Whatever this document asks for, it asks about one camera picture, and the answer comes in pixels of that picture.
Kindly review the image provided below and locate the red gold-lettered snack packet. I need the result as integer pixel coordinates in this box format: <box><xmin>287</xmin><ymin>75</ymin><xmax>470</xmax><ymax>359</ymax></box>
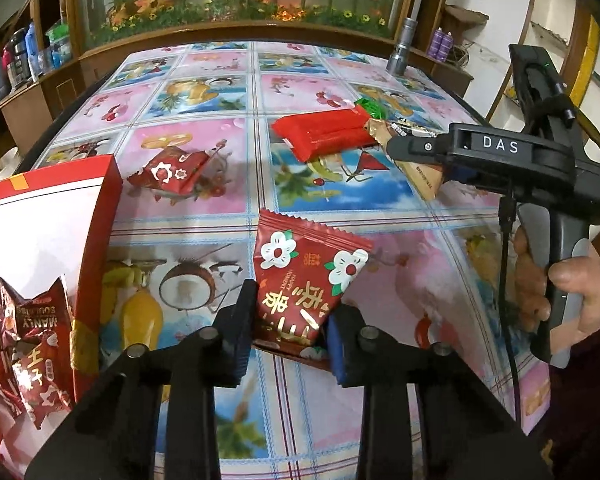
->
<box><xmin>253</xmin><ymin>209</ymin><xmax>373</xmax><ymax>356</ymax></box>

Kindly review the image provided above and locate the dark red flower candy packet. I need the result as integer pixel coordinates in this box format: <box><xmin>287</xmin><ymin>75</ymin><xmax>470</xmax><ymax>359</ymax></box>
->
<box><xmin>126</xmin><ymin>146</ymin><xmax>211</xmax><ymax>196</ymax></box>

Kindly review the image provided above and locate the green candy wrapper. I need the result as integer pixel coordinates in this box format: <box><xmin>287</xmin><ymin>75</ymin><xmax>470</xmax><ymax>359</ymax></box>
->
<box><xmin>355</xmin><ymin>98</ymin><xmax>388</xmax><ymax>120</ymax></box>

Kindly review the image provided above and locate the red long snack packet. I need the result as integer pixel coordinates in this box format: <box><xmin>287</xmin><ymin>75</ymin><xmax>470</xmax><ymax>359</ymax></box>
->
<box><xmin>272</xmin><ymin>106</ymin><xmax>376</xmax><ymax>162</ymax></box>

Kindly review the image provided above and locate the red white cardboard box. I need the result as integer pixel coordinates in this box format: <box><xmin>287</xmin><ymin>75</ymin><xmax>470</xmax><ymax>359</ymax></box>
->
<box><xmin>0</xmin><ymin>154</ymin><xmax>124</xmax><ymax>478</ymax></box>

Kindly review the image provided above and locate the brown manly snack packet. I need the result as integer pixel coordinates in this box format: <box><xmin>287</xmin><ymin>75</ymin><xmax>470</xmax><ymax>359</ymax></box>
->
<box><xmin>0</xmin><ymin>276</ymin><xmax>72</xmax><ymax>350</ymax></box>

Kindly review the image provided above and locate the red floral candy packet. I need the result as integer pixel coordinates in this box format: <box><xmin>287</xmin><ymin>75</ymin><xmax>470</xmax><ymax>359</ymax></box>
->
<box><xmin>0</xmin><ymin>332</ymin><xmax>73</xmax><ymax>430</ymax></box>

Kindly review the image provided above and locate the person right hand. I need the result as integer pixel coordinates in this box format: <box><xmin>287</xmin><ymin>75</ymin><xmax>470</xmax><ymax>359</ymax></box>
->
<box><xmin>514</xmin><ymin>226</ymin><xmax>600</xmax><ymax>350</ymax></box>

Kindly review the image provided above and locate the purple spray can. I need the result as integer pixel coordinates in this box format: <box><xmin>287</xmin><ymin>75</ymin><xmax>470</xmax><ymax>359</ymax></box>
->
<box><xmin>437</xmin><ymin>32</ymin><xmax>454</xmax><ymax>63</ymax></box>
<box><xmin>427</xmin><ymin>27</ymin><xmax>444</xmax><ymax>58</ymax></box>

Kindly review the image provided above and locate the grey metal flashlight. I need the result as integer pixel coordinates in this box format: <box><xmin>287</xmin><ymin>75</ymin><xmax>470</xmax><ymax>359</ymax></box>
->
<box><xmin>386</xmin><ymin>18</ymin><xmax>417</xmax><ymax>76</ymax></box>

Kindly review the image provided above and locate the patterned plastic tablecloth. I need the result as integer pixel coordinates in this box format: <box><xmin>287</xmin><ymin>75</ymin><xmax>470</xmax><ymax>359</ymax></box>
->
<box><xmin>29</xmin><ymin>41</ymin><xmax>552</xmax><ymax>480</ymax></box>

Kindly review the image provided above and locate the glass floral display cabinet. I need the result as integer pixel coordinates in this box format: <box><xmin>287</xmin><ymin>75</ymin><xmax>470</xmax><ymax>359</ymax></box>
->
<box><xmin>66</xmin><ymin>0</ymin><xmax>413</xmax><ymax>56</ymax></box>

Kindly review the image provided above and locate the blue water bottle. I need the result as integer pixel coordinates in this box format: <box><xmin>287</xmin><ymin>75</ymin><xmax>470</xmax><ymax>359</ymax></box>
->
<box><xmin>24</xmin><ymin>22</ymin><xmax>41</xmax><ymax>82</ymax></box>

